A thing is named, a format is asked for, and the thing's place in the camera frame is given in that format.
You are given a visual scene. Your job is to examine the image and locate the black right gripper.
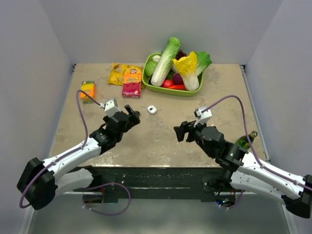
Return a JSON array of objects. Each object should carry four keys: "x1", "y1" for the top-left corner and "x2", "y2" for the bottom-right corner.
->
[{"x1": 174, "y1": 117, "x2": 214, "y2": 157}]

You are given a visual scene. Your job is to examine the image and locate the white earbud charging case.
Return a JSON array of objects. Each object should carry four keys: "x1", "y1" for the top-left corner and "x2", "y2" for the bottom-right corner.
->
[{"x1": 147, "y1": 105, "x2": 157, "y2": 115}]

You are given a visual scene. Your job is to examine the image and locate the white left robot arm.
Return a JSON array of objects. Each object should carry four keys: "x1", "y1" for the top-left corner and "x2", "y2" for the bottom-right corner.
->
[{"x1": 17, "y1": 99, "x2": 140, "y2": 210}]

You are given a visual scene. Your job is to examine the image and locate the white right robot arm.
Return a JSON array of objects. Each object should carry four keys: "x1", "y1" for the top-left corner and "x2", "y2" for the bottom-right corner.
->
[{"x1": 174, "y1": 114, "x2": 312, "y2": 218}]

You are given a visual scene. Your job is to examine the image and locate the red snack box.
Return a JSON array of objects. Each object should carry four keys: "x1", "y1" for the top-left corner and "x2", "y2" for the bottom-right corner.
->
[{"x1": 121, "y1": 73, "x2": 142, "y2": 98}]

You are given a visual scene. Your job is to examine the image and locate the green plastic tray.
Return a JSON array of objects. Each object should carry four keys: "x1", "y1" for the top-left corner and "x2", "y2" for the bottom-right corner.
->
[{"x1": 142, "y1": 53, "x2": 204, "y2": 97}]

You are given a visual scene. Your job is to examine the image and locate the orange toy carrot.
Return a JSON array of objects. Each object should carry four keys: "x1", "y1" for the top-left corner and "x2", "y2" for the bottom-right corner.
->
[{"x1": 168, "y1": 84, "x2": 186, "y2": 90}]

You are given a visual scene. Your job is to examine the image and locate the yellow chips bag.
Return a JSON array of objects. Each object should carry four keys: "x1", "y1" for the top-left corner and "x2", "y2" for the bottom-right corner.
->
[{"x1": 107, "y1": 63, "x2": 143, "y2": 85}]

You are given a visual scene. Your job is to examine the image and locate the red toy tomato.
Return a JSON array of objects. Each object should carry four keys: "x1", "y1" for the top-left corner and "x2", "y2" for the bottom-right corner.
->
[{"x1": 161, "y1": 79, "x2": 174, "y2": 88}]

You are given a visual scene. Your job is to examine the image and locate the purple toy onion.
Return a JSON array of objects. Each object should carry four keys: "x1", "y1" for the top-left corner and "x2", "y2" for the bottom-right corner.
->
[{"x1": 172, "y1": 73, "x2": 184, "y2": 85}]

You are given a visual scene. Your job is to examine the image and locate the orange sponge pack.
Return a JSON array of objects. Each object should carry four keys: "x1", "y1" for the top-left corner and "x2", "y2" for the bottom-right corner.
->
[{"x1": 80, "y1": 81, "x2": 96, "y2": 104}]

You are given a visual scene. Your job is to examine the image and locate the green round toy vegetable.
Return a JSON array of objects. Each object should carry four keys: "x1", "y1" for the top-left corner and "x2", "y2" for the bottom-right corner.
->
[{"x1": 144, "y1": 60, "x2": 158, "y2": 77}]

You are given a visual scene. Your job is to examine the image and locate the white toy garlic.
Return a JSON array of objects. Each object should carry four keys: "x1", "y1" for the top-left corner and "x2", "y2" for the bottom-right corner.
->
[{"x1": 152, "y1": 55, "x2": 161, "y2": 63}]

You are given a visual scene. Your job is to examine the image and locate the yellow napa cabbage toy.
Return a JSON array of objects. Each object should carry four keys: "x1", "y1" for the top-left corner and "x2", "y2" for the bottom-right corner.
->
[{"x1": 172, "y1": 51, "x2": 199, "y2": 91}]

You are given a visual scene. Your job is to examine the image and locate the green glass bottle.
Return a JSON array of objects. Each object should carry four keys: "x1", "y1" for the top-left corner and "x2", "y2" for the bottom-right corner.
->
[{"x1": 235, "y1": 131, "x2": 258, "y2": 149}]

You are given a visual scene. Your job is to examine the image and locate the green lettuce leaf toy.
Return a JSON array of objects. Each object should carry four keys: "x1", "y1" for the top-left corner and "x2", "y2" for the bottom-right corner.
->
[{"x1": 195, "y1": 51, "x2": 212, "y2": 76}]

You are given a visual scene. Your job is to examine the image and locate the green napa cabbage toy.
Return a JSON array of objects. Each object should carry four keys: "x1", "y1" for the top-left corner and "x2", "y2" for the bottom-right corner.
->
[{"x1": 151, "y1": 37, "x2": 181, "y2": 87}]

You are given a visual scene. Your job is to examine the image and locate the dark toy grapes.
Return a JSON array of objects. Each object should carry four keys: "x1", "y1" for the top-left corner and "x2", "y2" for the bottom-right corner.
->
[{"x1": 176, "y1": 50, "x2": 187, "y2": 60}]

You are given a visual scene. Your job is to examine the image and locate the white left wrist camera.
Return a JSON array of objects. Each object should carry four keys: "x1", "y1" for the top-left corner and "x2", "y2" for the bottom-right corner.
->
[{"x1": 99, "y1": 98, "x2": 121, "y2": 117}]

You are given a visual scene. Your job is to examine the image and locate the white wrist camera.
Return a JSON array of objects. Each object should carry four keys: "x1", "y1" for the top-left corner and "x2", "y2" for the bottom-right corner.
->
[
  {"x1": 194, "y1": 106, "x2": 213, "y2": 126},
  {"x1": 99, "y1": 98, "x2": 121, "y2": 117}
]

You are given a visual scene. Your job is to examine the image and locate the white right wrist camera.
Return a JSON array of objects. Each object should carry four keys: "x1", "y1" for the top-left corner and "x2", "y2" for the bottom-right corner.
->
[{"x1": 194, "y1": 106, "x2": 213, "y2": 126}]

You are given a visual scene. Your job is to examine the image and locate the black base frame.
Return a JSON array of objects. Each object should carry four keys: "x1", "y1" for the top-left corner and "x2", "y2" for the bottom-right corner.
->
[{"x1": 73, "y1": 166, "x2": 234, "y2": 202}]

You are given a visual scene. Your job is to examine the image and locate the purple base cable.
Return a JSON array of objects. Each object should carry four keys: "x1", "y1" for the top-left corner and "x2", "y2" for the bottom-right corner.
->
[{"x1": 82, "y1": 182, "x2": 132, "y2": 217}]

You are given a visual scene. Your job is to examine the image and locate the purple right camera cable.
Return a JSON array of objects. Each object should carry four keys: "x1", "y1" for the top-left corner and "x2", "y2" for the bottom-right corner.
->
[{"x1": 198, "y1": 95, "x2": 312, "y2": 191}]

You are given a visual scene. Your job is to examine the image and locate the purple camera cable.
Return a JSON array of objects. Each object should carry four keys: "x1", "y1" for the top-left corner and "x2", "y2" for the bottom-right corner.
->
[
  {"x1": 19, "y1": 90, "x2": 104, "y2": 209},
  {"x1": 198, "y1": 95, "x2": 312, "y2": 191}
]

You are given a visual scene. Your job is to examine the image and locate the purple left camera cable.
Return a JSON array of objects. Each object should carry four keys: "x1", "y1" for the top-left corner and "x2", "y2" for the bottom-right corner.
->
[{"x1": 19, "y1": 90, "x2": 104, "y2": 209}]

